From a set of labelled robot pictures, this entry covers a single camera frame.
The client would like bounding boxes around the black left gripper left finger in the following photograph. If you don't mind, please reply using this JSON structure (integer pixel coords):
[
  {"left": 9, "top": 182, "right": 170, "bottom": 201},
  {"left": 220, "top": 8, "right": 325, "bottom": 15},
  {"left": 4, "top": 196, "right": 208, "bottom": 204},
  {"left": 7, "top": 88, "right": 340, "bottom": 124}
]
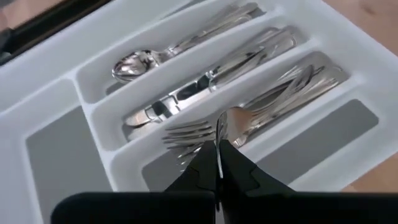
[{"left": 164, "top": 139, "right": 218, "bottom": 224}]

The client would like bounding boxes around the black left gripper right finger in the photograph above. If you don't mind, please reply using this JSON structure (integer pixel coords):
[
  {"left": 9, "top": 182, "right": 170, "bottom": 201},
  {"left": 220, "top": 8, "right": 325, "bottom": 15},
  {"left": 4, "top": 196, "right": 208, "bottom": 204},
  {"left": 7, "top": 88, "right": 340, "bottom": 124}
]
[{"left": 218, "top": 139, "right": 295, "bottom": 224}]

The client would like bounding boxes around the white cutlery tray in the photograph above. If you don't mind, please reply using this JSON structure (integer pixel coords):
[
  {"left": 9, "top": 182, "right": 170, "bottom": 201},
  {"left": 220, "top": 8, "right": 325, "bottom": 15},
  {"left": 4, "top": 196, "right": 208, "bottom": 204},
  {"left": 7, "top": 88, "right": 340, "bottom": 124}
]
[{"left": 0, "top": 0, "right": 398, "bottom": 224}]

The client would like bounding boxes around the silver spoon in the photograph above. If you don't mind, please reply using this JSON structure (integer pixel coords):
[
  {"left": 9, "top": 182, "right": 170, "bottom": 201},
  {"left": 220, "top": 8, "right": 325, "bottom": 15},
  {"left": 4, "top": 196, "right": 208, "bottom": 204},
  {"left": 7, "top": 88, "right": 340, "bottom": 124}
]
[
  {"left": 167, "top": 2, "right": 261, "bottom": 55},
  {"left": 111, "top": 18, "right": 218, "bottom": 83},
  {"left": 174, "top": 4, "right": 266, "bottom": 47}
]

